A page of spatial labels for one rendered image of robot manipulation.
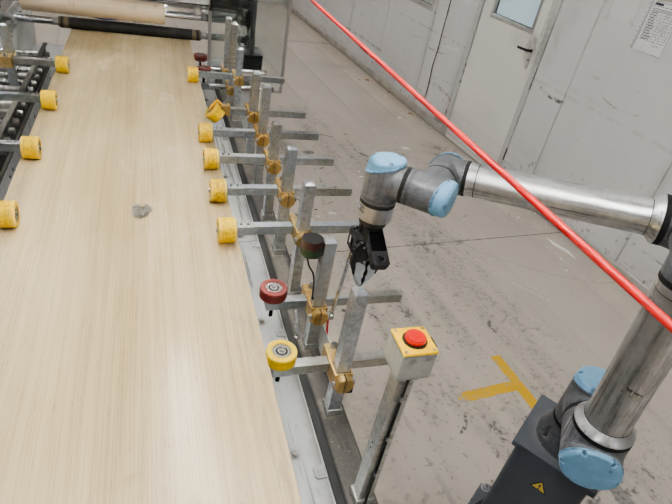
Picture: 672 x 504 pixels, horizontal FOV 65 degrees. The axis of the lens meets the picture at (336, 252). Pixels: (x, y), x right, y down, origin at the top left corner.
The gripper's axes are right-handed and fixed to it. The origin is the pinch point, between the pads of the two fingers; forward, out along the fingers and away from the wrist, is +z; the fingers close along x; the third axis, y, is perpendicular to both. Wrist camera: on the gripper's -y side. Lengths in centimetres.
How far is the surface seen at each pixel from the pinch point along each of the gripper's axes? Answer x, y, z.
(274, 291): 20.7, 11.1, 10.4
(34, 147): 92, 89, 5
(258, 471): 34, -43, 11
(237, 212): 17, 100, 39
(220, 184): 31, 61, 3
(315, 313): 9.4, 5.1, 14.4
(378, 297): -12.9, 11.5, 15.3
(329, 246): 8.2, 7.2, -7.7
